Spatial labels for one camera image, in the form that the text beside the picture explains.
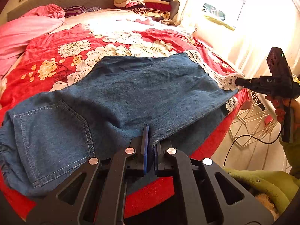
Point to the red floral bedspread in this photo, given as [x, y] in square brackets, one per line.
[58, 60]

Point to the dark striped pillow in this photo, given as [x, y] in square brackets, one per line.
[77, 10]

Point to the blue denim pants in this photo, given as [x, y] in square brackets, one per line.
[47, 137]

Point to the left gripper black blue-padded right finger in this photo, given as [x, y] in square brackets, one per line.
[162, 165]

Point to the stack of folded clothes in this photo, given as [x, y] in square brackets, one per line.
[161, 11]

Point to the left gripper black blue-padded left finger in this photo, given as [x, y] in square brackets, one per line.
[137, 162]

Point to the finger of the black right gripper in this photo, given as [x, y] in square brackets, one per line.
[245, 83]

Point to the white wire basket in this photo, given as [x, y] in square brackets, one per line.
[254, 124]

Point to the pink blanket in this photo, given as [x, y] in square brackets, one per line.
[16, 34]

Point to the black camera box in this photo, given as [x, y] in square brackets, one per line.
[277, 63]

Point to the green jacket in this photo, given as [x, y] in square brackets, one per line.
[275, 189]

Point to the cream curtain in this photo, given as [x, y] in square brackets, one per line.
[244, 31]

